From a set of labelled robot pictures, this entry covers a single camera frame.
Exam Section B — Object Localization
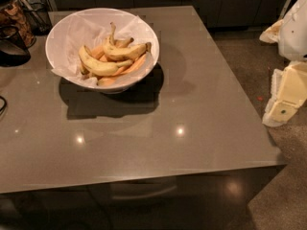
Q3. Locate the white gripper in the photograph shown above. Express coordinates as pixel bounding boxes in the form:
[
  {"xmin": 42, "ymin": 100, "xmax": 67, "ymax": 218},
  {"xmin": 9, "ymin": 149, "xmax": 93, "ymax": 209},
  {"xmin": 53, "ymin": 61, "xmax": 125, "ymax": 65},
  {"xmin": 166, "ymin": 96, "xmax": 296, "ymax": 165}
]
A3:
[{"xmin": 259, "ymin": 0, "xmax": 307, "ymax": 127}]

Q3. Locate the spotted yellow banana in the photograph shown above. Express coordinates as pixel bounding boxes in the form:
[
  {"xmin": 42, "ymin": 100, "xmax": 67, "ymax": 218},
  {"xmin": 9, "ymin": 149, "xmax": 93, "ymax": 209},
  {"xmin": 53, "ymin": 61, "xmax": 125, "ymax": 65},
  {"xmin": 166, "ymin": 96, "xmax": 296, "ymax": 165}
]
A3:
[{"xmin": 103, "ymin": 22, "xmax": 152, "ymax": 61}]

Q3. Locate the orange banana right side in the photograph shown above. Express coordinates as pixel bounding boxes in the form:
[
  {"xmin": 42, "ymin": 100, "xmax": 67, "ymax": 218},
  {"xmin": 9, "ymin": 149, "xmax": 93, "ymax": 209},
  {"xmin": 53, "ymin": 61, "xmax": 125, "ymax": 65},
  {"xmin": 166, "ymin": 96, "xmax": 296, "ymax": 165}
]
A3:
[{"xmin": 123, "ymin": 54, "xmax": 147, "ymax": 74}]

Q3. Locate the orange banana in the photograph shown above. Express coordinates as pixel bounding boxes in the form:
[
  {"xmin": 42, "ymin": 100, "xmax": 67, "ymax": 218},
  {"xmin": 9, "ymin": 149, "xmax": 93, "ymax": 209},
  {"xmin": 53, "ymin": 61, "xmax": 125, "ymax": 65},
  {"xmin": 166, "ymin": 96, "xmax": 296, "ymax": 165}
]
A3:
[
  {"xmin": 123, "ymin": 54, "xmax": 147, "ymax": 74},
  {"xmin": 91, "ymin": 45, "xmax": 105, "ymax": 59},
  {"xmin": 97, "ymin": 77, "xmax": 117, "ymax": 86}
]

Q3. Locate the white bowl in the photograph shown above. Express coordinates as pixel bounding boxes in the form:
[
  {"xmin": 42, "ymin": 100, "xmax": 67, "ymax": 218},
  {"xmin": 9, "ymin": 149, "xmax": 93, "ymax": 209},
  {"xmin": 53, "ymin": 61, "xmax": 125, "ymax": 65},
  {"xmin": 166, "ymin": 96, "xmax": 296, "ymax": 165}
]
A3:
[{"xmin": 44, "ymin": 7, "xmax": 160, "ymax": 95}]

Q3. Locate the orange banana bottom front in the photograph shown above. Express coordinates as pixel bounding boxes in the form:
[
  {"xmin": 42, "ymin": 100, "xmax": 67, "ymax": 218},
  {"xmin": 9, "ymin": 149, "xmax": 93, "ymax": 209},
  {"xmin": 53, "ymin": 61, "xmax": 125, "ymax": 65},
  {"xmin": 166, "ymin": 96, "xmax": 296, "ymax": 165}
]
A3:
[{"xmin": 97, "ymin": 77, "xmax": 117, "ymax": 86}]

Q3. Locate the orange banana middle left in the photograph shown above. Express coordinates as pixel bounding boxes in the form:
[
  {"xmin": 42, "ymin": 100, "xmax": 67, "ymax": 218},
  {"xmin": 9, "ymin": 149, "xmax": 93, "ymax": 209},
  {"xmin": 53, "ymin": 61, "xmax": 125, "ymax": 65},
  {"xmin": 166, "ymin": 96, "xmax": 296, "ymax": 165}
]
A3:
[{"xmin": 91, "ymin": 45, "xmax": 105, "ymax": 59}]

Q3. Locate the yellow banana front left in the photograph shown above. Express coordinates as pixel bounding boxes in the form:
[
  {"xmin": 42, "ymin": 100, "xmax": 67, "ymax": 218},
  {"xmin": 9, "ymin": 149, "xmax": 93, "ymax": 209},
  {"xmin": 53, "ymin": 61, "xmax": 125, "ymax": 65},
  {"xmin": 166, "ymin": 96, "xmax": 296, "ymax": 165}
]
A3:
[{"xmin": 79, "ymin": 45, "xmax": 132, "ymax": 76}]

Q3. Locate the white paper liner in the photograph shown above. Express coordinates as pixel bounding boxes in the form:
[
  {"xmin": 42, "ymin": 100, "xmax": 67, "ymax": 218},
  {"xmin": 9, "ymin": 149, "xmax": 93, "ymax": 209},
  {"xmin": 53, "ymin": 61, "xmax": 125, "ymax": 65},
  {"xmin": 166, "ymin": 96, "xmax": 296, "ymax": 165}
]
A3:
[{"xmin": 51, "ymin": 13, "xmax": 157, "ymax": 88}]

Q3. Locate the patterned brown canister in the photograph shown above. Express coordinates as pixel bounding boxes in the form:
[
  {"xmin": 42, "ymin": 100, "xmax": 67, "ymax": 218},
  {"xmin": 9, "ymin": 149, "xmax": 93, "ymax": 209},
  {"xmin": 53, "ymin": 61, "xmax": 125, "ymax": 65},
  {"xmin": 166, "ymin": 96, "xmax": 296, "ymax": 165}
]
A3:
[{"xmin": 0, "ymin": 0, "xmax": 35, "ymax": 48}]

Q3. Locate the black wire basket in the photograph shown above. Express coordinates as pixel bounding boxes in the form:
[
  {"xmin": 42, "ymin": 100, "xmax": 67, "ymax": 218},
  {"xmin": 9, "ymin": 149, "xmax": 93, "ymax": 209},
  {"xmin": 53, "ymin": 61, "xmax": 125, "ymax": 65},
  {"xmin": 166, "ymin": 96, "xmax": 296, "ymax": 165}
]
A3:
[{"xmin": 24, "ymin": 3, "xmax": 52, "ymax": 35}]

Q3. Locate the black cable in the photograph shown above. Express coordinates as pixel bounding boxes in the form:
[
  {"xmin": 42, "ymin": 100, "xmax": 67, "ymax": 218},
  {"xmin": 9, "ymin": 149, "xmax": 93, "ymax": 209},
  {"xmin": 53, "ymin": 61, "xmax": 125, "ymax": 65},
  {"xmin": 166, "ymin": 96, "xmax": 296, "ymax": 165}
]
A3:
[{"xmin": 0, "ymin": 95, "xmax": 8, "ymax": 115}]

